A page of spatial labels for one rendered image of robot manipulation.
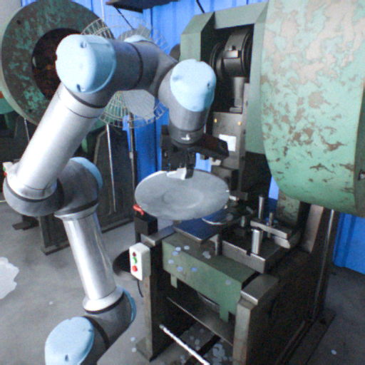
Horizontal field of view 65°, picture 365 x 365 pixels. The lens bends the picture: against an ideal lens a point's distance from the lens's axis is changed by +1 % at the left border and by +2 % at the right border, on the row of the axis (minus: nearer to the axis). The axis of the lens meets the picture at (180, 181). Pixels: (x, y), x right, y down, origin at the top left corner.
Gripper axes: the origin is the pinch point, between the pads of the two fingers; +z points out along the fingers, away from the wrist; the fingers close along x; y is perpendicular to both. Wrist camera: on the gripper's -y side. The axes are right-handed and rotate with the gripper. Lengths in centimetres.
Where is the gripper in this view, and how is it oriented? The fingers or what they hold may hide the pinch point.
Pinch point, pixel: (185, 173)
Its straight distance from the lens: 78.1
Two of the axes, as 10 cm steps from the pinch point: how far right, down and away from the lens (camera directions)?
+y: -9.9, 0.4, -1.2
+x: 0.9, 9.0, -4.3
